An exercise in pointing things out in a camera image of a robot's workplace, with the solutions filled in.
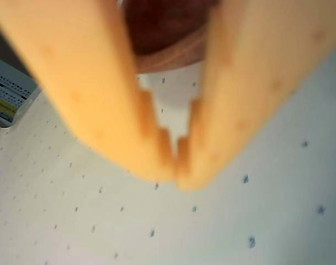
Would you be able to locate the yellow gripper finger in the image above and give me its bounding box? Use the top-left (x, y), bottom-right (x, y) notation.
top-left (0, 0), bottom-right (176, 183)
top-left (175, 0), bottom-right (336, 192)

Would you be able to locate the brown wooden bowl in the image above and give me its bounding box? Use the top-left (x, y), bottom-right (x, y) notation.
top-left (116, 0), bottom-right (221, 75)

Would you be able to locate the white box with printed label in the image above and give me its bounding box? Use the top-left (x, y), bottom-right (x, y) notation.
top-left (0, 54), bottom-right (42, 128)

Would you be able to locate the white dotted paper mat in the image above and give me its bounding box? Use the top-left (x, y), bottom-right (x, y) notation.
top-left (0, 41), bottom-right (336, 265)

